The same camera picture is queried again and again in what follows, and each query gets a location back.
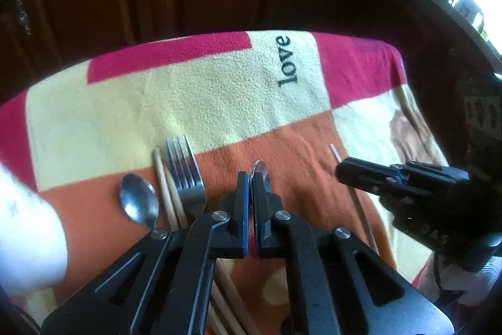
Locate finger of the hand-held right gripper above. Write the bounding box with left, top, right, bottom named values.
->
left=340, top=158, right=397, bottom=181
left=335, top=165, right=393, bottom=197

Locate small metal spoon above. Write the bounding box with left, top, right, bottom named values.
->
left=120, top=173, right=161, bottom=230
left=250, top=160, right=272, bottom=198

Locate checkered fleece blanket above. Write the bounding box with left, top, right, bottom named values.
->
left=0, top=30, right=448, bottom=335

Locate ornate bronze cabinet handle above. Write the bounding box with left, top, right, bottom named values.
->
left=13, top=0, right=33, bottom=35

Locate metal fork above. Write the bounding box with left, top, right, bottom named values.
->
left=165, top=135, right=208, bottom=220

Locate white floral cup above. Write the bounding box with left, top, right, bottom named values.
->
left=0, top=165, right=70, bottom=298

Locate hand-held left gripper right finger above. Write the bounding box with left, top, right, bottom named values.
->
left=251, top=175, right=455, bottom=335

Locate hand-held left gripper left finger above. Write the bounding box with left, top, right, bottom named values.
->
left=41, top=170, right=250, bottom=335

